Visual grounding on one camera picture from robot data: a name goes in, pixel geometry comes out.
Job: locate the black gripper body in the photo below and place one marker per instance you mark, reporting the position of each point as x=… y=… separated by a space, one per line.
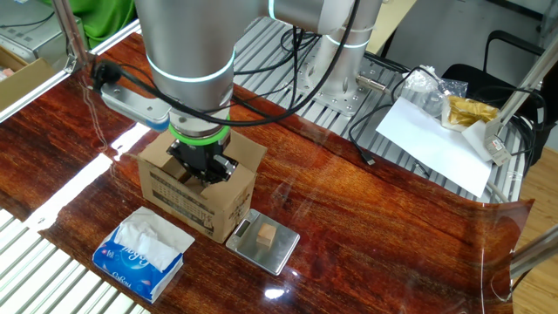
x=198 y=159

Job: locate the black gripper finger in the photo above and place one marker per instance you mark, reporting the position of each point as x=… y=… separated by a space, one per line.
x=222 y=170
x=178 y=162

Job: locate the brown cardboard box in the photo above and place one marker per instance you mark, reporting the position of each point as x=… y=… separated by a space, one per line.
x=183 y=205

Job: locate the open cardboard storage box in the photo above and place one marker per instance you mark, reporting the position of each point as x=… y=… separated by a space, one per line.
x=30 y=80

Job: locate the small wooden cube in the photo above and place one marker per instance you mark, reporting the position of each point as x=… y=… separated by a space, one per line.
x=266 y=235

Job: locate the silver digital kitchen scale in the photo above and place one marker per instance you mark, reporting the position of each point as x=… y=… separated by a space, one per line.
x=279 y=255

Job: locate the blue tissue pack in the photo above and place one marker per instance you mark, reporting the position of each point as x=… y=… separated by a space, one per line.
x=131 y=270

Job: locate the wood grain table mat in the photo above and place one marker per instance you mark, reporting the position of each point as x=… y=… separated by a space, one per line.
x=370 y=240
x=52 y=131

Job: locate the green cloth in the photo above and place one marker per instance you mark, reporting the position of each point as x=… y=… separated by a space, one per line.
x=96 y=17

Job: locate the grey metal machine case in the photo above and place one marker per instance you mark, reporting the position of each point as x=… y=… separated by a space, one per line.
x=26 y=30

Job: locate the white paper sheet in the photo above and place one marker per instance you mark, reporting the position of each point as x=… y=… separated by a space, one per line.
x=431 y=144

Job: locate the clear plastic bag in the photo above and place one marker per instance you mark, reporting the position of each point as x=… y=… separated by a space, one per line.
x=425 y=85

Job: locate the beige panel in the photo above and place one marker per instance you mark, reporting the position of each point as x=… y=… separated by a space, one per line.
x=396 y=17

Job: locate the yellow snack packet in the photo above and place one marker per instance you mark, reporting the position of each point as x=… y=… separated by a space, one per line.
x=471 y=111

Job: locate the black chair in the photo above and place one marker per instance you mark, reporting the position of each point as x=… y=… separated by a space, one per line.
x=475 y=78

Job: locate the white labelled adapter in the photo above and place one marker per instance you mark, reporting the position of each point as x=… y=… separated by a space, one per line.
x=497 y=146

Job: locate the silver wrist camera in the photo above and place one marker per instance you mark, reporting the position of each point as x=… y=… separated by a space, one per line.
x=135 y=107

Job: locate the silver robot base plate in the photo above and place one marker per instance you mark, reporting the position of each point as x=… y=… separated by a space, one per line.
x=344 y=104

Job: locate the aluminium table edge rail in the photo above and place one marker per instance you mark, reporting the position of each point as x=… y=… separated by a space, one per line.
x=39 y=93

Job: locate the aluminium frame post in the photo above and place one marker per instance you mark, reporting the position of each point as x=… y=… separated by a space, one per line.
x=70 y=30
x=536 y=255
x=529 y=80

